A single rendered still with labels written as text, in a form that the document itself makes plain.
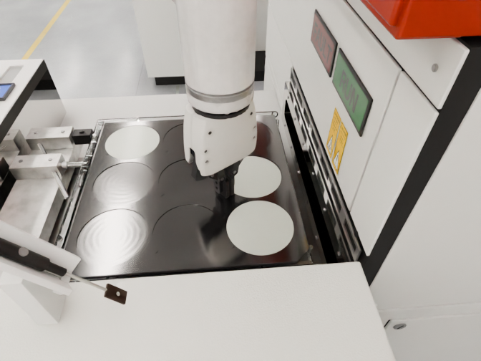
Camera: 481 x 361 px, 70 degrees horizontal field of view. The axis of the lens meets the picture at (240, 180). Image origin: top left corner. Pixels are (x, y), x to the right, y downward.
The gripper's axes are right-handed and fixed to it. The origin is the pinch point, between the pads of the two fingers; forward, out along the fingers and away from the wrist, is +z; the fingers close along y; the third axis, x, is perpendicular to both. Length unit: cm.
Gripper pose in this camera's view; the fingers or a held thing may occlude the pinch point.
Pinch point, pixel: (224, 183)
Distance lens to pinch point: 55.3
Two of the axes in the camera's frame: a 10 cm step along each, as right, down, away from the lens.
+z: 0.0, 7.0, 7.2
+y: -7.8, 4.5, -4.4
